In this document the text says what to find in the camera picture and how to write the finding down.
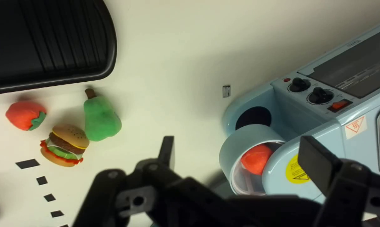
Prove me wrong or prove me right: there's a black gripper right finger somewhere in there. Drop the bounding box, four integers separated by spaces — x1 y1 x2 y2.
299 137 380 227

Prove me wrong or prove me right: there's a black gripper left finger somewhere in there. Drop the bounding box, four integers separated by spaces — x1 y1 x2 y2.
72 137 175 227

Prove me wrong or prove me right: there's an orange round plushy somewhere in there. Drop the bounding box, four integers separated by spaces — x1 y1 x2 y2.
241 145 272 176

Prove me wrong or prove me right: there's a hamburger plushy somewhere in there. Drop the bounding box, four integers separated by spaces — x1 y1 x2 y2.
41 125 90 167

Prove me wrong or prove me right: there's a green pear plushy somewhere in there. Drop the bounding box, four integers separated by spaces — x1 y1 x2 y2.
84 89 123 142

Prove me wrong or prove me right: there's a light blue toaster oven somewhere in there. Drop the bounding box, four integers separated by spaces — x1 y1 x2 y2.
219 24 380 202

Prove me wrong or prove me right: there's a red strawberry plushy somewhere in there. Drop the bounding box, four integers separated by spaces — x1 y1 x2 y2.
6 101 47 132

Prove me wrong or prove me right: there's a small grey tag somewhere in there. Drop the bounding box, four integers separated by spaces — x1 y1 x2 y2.
223 85 231 99

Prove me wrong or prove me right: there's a black ridged tray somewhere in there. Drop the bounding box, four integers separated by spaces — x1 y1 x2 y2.
0 0 117 94

